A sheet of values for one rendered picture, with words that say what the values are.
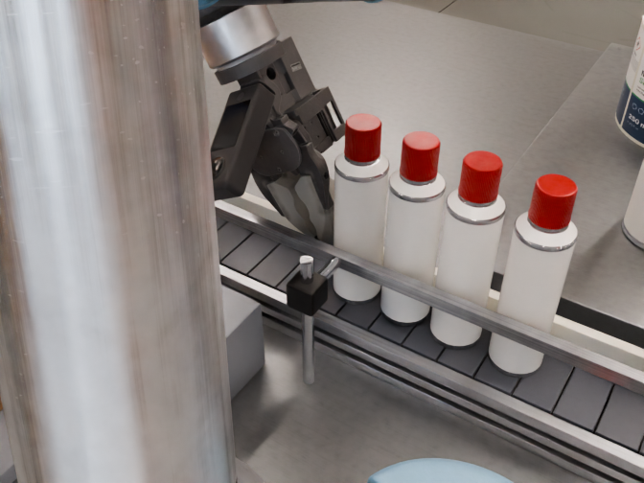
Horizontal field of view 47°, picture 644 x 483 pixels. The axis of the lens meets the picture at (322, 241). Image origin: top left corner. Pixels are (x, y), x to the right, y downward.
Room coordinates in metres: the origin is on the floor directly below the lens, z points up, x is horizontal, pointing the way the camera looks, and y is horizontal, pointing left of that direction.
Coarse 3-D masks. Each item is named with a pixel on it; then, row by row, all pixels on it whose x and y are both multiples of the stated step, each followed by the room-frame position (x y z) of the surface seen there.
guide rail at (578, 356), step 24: (216, 216) 0.62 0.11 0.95; (240, 216) 0.60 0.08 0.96; (288, 240) 0.57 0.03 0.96; (312, 240) 0.56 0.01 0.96; (360, 264) 0.53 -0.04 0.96; (408, 288) 0.50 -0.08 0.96; (432, 288) 0.49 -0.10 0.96; (456, 312) 0.47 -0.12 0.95; (480, 312) 0.46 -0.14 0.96; (504, 336) 0.45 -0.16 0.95; (528, 336) 0.43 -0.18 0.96; (552, 336) 0.43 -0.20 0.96; (576, 360) 0.41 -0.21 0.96; (600, 360) 0.41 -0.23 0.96; (624, 384) 0.39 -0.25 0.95
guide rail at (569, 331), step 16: (256, 208) 0.69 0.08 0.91; (272, 208) 0.68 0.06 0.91; (288, 224) 0.66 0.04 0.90; (496, 304) 0.53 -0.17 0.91; (560, 320) 0.50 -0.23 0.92; (560, 336) 0.49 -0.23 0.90; (576, 336) 0.48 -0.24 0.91; (592, 336) 0.48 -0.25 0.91; (608, 336) 0.48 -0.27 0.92; (608, 352) 0.47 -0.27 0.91; (624, 352) 0.46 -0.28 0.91; (640, 352) 0.46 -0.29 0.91; (640, 368) 0.45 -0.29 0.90
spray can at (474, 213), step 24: (480, 168) 0.51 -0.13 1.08; (456, 192) 0.53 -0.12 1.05; (480, 192) 0.50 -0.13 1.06; (456, 216) 0.50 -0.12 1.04; (480, 216) 0.50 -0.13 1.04; (456, 240) 0.50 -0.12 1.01; (480, 240) 0.49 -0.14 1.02; (456, 264) 0.50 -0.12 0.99; (480, 264) 0.49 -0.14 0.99; (456, 288) 0.50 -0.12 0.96; (480, 288) 0.50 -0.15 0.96; (432, 312) 0.52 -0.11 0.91; (432, 336) 0.51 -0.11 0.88; (456, 336) 0.49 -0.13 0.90; (480, 336) 0.51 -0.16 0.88
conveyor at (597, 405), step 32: (224, 224) 0.70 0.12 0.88; (224, 256) 0.63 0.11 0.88; (256, 256) 0.63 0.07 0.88; (288, 256) 0.63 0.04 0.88; (352, 320) 0.53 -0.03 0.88; (384, 320) 0.53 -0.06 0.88; (416, 352) 0.49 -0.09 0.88; (448, 352) 0.49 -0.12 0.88; (480, 352) 0.49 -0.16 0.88; (512, 384) 0.45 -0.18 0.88; (544, 384) 0.45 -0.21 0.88; (576, 384) 0.45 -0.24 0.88; (608, 384) 0.45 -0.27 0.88; (576, 416) 0.41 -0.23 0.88; (608, 416) 0.41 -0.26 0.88; (640, 416) 0.41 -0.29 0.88; (640, 448) 0.38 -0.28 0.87
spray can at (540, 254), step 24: (552, 192) 0.47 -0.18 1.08; (576, 192) 0.47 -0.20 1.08; (528, 216) 0.48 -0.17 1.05; (552, 216) 0.47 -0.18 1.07; (528, 240) 0.47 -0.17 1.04; (552, 240) 0.46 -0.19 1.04; (576, 240) 0.47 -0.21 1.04; (528, 264) 0.46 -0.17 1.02; (552, 264) 0.46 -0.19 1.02; (504, 288) 0.48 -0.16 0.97; (528, 288) 0.46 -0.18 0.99; (552, 288) 0.46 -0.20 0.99; (504, 312) 0.47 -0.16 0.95; (528, 312) 0.46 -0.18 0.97; (552, 312) 0.46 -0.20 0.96; (504, 360) 0.46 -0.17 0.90; (528, 360) 0.46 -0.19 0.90
